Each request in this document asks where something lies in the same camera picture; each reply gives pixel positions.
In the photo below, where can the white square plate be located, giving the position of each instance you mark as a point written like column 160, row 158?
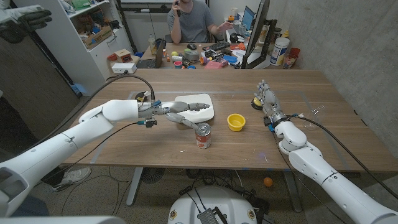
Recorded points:
column 202, row 115

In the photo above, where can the black laptop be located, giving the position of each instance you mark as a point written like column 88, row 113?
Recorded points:
column 152, row 62

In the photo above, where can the white tub blue label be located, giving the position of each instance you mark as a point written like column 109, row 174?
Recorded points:
column 279, row 51

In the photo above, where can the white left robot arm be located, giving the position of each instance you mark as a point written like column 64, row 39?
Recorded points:
column 62, row 146

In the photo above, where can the grey table leg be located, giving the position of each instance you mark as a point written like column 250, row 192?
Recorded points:
column 293, row 193
column 134, row 186

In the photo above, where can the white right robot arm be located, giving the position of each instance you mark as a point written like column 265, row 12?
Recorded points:
column 329, row 180

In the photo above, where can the black computer mouse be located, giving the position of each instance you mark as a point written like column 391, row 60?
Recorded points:
column 191, row 46

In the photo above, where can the red soup can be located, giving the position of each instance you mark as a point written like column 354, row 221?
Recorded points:
column 203, row 138

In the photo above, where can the black keyboard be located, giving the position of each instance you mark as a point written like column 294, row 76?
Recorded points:
column 219, row 46

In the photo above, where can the seated person grey shirt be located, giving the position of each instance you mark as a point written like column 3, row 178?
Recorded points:
column 189, row 21

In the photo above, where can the white power strip box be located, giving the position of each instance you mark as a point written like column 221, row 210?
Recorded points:
column 123, row 68

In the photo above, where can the white robot torso base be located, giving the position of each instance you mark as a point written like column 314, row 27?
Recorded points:
column 214, row 202

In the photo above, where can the grey tape roll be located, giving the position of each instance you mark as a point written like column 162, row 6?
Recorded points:
column 191, row 55

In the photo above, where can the pink box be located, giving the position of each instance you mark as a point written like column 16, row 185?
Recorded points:
column 213, row 65

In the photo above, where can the cardboard box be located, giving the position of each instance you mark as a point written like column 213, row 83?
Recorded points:
column 98, row 39

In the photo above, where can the orange ball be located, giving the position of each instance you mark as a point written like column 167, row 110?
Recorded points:
column 268, row 182

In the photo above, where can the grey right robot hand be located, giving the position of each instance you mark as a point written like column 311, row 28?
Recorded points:
column 270, row 101

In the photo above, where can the yellow cup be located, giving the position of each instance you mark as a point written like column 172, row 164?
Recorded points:
column 236, row 123

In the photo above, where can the black air blower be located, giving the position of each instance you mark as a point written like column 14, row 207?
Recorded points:
column 141, row 95

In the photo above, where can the white shelf cabinet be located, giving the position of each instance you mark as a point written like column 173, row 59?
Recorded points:
column 77, row 59

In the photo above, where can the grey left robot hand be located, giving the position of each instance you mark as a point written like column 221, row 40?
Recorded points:
column 177, row 106

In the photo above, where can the standing person black glove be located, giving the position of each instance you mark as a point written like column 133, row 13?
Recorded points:
column 12, row 124

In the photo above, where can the yellow button black base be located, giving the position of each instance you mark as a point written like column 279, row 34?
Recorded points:
column 256, row 103

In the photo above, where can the black headphones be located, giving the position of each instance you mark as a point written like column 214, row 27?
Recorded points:
column 237, row 38

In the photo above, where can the black round floor fan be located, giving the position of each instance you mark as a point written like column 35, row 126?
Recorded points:
column 153, row 175

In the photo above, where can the red jar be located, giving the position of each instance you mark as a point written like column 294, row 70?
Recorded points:
column 291, row 57

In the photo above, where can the black computer monitor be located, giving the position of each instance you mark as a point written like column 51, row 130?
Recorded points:
column 258, row 31

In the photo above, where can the clear plastic glass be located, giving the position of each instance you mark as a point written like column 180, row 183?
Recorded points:
column 312, row 123

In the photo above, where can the small wooden house box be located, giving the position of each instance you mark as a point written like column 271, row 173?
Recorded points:
column 123, row 56

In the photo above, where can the clear drink bottle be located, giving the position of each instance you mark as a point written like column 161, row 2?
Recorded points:
column 152, row 46

